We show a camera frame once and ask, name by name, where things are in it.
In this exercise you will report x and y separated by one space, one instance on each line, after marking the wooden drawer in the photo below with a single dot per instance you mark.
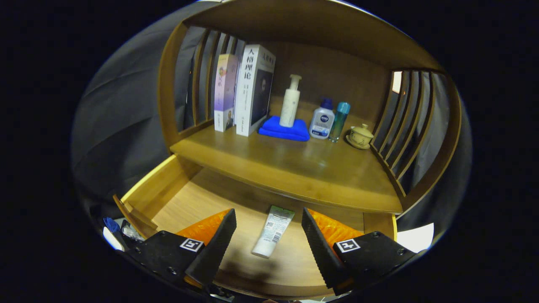
202 198

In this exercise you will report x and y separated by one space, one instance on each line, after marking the blue folded cloth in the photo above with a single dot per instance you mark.
273 128

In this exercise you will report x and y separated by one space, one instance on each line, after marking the small blue object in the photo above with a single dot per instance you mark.
111 224

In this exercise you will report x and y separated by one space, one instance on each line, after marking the white tube green end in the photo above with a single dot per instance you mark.
271 233

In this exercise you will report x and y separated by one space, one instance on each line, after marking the white box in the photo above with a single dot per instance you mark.
414 237

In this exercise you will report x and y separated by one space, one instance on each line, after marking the white book with portrait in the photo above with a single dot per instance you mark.
248 92

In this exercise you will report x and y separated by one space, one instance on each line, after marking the wooden countertop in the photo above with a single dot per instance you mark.
303 168

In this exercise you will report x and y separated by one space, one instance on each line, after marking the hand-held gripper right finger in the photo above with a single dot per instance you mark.
322 248

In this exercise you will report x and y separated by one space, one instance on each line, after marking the cream lidded teacup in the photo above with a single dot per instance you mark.
360 136

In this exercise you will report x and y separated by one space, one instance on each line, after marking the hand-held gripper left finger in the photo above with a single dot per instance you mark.
214 248

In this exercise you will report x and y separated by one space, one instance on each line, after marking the brown wooden cabinet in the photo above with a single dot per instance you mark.
337 71

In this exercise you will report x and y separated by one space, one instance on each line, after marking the teal glass bottle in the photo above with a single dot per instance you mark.
339 122

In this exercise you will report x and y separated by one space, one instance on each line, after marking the white bottle blue pump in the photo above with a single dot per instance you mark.
321 122

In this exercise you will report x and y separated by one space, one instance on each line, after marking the purple book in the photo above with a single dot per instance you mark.
225 92

